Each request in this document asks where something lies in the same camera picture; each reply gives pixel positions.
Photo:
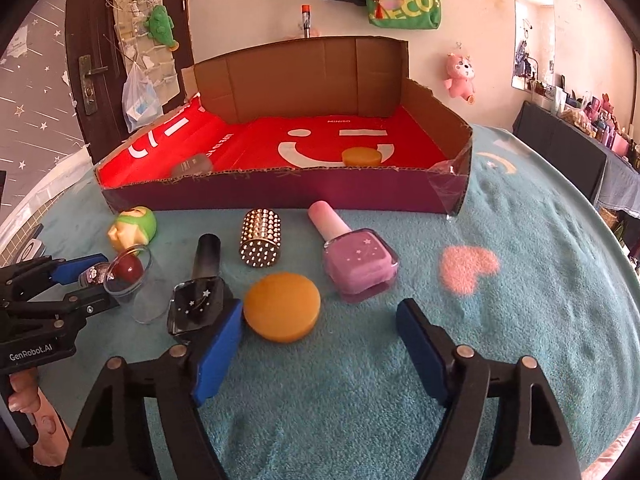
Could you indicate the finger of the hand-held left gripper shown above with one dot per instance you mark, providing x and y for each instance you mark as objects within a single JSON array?
[
  {"x": 85, "y": 305},
  {"x": 80, "y": 267}
]

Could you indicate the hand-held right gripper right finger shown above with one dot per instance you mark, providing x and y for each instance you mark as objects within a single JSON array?
[{"x": 422, "y": 355}]

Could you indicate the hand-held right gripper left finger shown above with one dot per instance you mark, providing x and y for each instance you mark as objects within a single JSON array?
[{"x": 217, "y": 355}]

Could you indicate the glitter bottle with red cap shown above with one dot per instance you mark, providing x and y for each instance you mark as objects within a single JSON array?
[{"x": 129, "y": 267}]

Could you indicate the clear plastic cup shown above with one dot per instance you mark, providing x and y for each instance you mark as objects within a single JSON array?
[{"x": 142, "y": 300}]

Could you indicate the black star nail polish bottle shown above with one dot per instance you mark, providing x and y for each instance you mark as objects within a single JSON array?
[{"x": 197, "y": 300}]

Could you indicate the green and yellow toy figure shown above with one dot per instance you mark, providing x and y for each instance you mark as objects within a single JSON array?
[{"x": 134, "y": 227}]

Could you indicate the large yellow round disc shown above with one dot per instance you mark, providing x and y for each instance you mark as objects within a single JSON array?
[{"x": 281, "y": 307}]

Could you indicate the gold studded cylinder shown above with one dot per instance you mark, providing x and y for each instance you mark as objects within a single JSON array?
[{"x": 260, "y": 240}]

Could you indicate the cardboard box with red lining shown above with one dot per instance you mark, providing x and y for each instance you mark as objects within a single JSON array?
[{"x": 310, "y": 192}]

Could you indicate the person's left hand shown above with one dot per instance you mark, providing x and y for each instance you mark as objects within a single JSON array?
[{"x": 22, "y": 390}]

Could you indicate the white black-edged device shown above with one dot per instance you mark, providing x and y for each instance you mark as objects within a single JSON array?
[{"x": 32, "y": 248}]

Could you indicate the grey star print sheet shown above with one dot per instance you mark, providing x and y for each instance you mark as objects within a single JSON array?
[{"x": 35, "y": 125}]

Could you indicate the grey square eyeshadow case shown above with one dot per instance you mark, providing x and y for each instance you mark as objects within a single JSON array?
[{"x": 192, "y": 166}]

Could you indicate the white plastic bag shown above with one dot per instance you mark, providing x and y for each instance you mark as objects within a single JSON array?
[{"x": 141, "y": 100}]

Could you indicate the small yellow round disc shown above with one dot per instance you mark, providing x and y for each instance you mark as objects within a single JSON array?
[{"x": 361, "y": 156}]

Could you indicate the dark brown door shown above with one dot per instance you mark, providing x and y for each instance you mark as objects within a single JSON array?
[{"x": 95, "y": 20}]

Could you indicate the dark cloth covered desk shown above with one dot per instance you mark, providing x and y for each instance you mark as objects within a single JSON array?
[{"x": 565, "y": 150}]

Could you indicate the clear hanging pocket organizer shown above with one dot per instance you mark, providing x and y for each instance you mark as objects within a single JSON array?
[{"x": 120, "y": 20}]

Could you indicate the green plush toy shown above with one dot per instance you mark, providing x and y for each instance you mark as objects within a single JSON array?
[{"x": 161, "y": 25}]

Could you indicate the pink plush toy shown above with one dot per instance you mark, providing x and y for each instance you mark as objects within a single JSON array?
[{"x": 460, "y": 75}]

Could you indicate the row of cosmetic bottles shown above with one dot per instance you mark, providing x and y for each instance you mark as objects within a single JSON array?
[{"x": 595, "y": 115}]

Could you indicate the metal pole with orange tip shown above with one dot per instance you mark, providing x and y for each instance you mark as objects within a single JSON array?
[{"x": 305, "y": 22}]

